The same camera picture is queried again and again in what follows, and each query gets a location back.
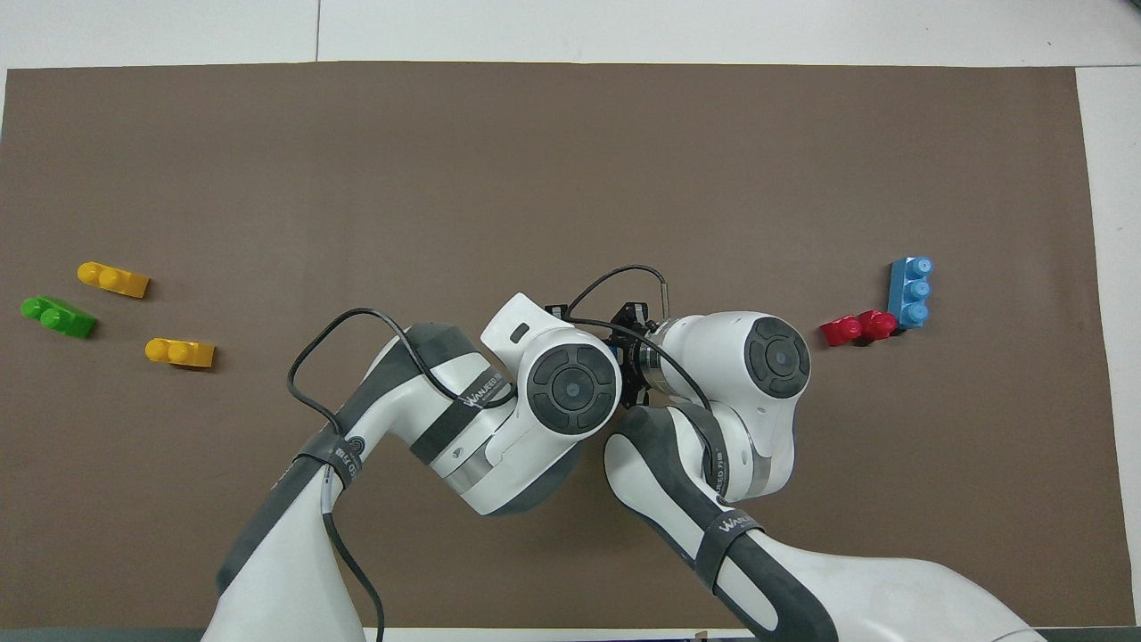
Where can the yellow two-stud toy brick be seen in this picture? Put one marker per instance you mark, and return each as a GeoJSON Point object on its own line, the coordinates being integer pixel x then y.
{"type": "Point", "coordinates": [183, 353]}
{"type": "Point", "coordinates": [116, 279]}

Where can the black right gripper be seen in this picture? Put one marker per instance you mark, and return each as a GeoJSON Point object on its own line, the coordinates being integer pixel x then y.
{"type": "Point", "coordinates": [631, 374]}

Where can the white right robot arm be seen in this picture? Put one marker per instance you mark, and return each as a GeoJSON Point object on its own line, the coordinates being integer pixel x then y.
{"type": "Point", "coordinates": [740, 401]}

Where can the brown paper table mat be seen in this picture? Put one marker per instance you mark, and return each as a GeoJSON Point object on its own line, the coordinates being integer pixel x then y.
{"type": "Point", "coordinates": [570, 160]}

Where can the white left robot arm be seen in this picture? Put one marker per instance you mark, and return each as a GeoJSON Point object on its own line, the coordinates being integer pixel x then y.
{"type": "Point", "coordinates": [463, 419]}

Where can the red two-stud toy brick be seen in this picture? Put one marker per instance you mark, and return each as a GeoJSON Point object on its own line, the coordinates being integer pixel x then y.
{"type": "Point", "coordinates": [856, 330]}

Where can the green two-stud toy brick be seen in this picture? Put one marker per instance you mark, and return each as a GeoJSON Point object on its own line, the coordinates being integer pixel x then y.
{"type": "Point", "coordinates": [61, 318]}

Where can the blue three-stud toy brick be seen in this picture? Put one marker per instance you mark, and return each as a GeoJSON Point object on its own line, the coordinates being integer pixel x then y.
{"type": "Point", "coordinates": [911, 294]}

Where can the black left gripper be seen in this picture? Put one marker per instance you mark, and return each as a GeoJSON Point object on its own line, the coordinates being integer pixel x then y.
{"type": "Point", "coordinates": [557, 312]}

